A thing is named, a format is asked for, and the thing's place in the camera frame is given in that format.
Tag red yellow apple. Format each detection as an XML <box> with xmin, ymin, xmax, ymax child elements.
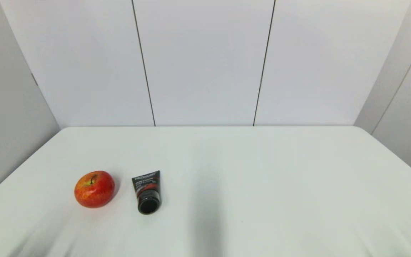
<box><xmin>74</xmin><ymin>170</ymin><xmax>116</xmax><ymax>208</ymax></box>

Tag black cosmetic tube red print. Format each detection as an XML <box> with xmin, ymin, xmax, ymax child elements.
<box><xmin>132</xmin><ymin>170</ymin><xmax>162</xmax><ymax>215</ymax></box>

